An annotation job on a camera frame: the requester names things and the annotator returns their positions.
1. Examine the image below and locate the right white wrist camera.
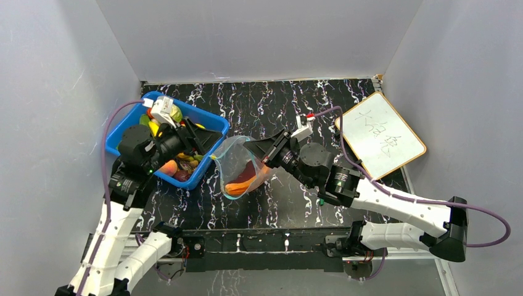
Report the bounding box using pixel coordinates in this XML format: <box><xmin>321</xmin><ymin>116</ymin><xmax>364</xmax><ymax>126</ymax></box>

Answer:
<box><xmin>291</xmin><ymin>113</ymin><xmax>315</xmax><ymax>142</ymax></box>

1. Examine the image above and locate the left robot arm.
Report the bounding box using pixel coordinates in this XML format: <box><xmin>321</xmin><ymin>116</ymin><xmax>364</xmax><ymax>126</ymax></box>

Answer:
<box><xmin>56</xmin><ymin>118</ymin><xmax>223</xmax><ymax>295</ymax></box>

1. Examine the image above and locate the aluminium frame rail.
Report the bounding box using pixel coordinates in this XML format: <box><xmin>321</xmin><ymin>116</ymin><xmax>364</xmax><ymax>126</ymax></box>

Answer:
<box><xmin>71</xmin><ymin>231</ymin><xmax>461</xmax><ymax>296</ymax></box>

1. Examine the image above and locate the orange papaya slice toy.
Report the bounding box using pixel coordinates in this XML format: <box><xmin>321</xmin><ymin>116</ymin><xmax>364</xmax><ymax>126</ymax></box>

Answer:
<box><xmin>224</xmin><ymin>161</ymin><xmax>272</xmax><ymax>199</ymax></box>

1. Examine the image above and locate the white dry erase board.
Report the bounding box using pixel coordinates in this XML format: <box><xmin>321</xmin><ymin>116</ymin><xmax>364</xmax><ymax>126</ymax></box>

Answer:
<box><xmin>335</xmin><ymin>92</ymin><xmax>427</xmax><ymax>179</ymax></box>

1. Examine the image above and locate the blue plastic bin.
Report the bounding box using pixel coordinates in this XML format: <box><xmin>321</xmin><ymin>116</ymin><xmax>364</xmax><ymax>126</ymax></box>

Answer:
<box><xmin>105</xmin><ymin>99</ymin><xmax>230</xmax><ymax>190</ymax></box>

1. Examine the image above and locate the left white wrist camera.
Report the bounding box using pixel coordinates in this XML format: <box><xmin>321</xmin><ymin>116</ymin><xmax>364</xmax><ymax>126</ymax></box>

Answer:
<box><xmin>143</xmin><ymin>96</ymin><xmax>183</xmax><ymax>126</ymax></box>

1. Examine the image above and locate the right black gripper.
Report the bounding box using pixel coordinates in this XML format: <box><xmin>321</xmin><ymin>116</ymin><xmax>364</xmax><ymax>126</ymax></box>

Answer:
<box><xmin>244</xmin><ymin>129</ymin><xmax>315</xmax><ymax>190</ymax></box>

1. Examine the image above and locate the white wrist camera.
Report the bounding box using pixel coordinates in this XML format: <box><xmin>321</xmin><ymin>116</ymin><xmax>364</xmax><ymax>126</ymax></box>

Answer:
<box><xmin>291</xmin><ymin>113</ymin><xmax>315</xmax><ymax>142</ymax></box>
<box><xmin>143</xmin><ymin>96</ymin><xmax>183</xmax><ymax>126</ymax></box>

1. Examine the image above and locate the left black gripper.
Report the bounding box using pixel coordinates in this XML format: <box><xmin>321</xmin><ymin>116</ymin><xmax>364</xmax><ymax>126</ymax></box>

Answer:
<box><xmin>144</xmin><ymin>116</ymin><xmax>223</xmax><ymax>173</ymax></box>

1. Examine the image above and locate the peach toy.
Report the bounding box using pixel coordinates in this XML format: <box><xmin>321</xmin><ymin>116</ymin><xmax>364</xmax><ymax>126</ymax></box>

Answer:
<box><xmin>159</xmin><ymin>160</ymin><xmax>178</xmax><ymax>176</ymax></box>

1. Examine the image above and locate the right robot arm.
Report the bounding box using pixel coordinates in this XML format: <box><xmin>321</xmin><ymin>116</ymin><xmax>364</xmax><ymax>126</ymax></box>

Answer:
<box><xmin>244</xmin><ymin>129</ymin><xmax>468</xmax><ymax>263</ymax></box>

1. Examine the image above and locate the yellow banana toy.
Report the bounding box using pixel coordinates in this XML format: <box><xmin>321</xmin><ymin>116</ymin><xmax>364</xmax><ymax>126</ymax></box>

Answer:
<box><xmin>148</xmin><ymin>119</ymin><xmax>160</xmax><ymax>137</ymax></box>

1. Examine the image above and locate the clear zip top bag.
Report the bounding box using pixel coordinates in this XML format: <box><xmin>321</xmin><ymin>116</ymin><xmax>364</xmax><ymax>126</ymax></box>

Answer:
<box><xmin>211</xmin><ymin>136</ymin><xmax>274</xmax><ymax>200</ymax></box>

